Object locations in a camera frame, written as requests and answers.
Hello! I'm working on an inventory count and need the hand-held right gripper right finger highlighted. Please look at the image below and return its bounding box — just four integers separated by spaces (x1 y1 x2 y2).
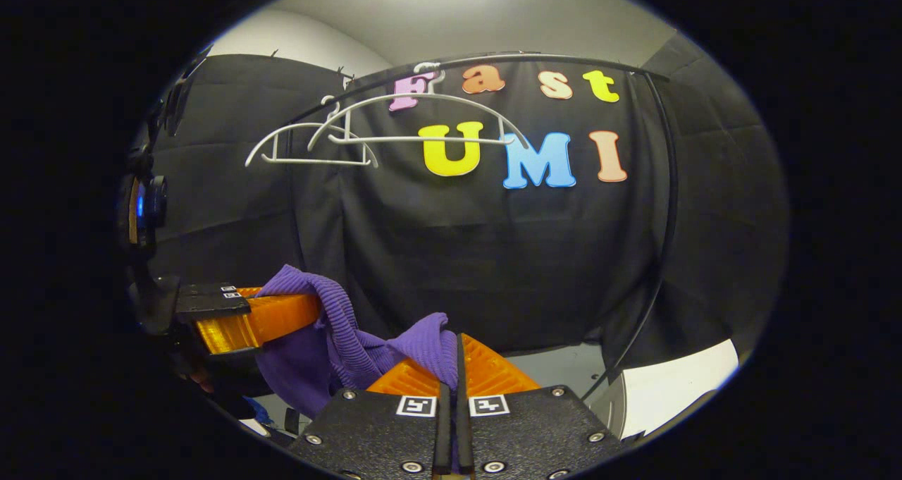
455 332 624 479

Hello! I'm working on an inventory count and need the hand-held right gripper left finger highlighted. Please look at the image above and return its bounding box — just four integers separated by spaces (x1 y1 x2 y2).
288 357 454 479

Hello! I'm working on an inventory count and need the purple corduroy jacket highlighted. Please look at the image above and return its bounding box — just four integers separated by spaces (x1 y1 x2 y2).
254 264 460 419

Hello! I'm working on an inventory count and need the black metal clothes rack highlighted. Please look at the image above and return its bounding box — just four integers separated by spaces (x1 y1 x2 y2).
282 51 679 403

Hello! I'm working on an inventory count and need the white flat board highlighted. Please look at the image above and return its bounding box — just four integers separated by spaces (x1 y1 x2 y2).
622 338 741 440

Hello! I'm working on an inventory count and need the white wire clothes hanger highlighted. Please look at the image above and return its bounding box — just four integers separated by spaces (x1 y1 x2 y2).
245 96 379 168
308 62 531 152

